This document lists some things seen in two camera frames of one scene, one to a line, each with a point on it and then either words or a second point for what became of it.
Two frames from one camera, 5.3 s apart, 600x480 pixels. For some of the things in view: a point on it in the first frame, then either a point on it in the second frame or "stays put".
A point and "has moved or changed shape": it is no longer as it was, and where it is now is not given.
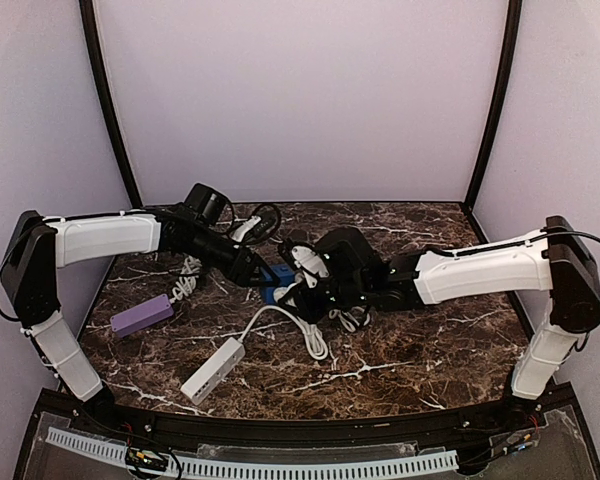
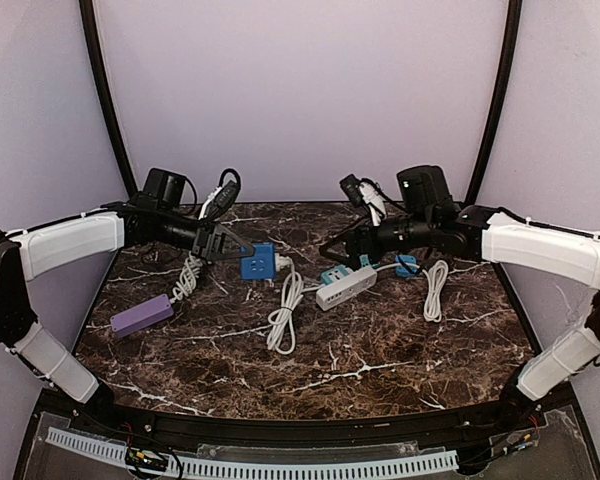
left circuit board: (145, 458) stays put
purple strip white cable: (186, 284) stays put
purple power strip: (142, 316) stays put
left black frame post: (86, 14) stays put
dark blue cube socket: (283, 273) has moved or changed shape
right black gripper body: (315, 293) → (357, 243)
